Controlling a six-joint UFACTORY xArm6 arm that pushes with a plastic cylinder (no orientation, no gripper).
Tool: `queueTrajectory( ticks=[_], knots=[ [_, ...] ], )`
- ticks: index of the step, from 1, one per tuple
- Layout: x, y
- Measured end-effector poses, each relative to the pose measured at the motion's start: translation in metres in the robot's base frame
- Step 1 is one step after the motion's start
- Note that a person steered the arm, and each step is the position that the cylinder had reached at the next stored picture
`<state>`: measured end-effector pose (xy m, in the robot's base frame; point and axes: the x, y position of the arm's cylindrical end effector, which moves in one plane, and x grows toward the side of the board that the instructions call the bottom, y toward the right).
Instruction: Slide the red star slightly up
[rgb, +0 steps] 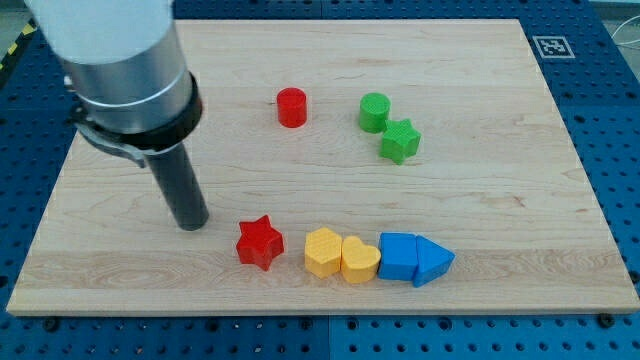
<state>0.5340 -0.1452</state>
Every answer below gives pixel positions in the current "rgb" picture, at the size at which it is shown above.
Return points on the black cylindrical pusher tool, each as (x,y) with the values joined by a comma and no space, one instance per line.
(175,176)

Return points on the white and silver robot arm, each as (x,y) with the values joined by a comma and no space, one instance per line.
(137,98)

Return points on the red star block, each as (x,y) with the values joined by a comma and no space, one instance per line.
(259,243)

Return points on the green star block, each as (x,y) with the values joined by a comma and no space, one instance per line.
(400,140)

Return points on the red cylinder block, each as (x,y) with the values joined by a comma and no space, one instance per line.
(291,107)

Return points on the yellow hexagon block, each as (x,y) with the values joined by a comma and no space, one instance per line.
(323,252)

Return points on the light wooden board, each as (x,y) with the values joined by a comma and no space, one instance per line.
(496,179)

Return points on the yellow heart block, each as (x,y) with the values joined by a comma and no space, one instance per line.
(359,261)

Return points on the green cylinder block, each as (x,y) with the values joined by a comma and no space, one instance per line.
(374,109)

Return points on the blue cube block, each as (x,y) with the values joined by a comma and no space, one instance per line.
(399,259)

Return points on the blue triangle block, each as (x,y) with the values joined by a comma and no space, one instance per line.
(434,261)

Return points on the white fiducial marker tag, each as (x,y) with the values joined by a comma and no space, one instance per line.
(553,47)

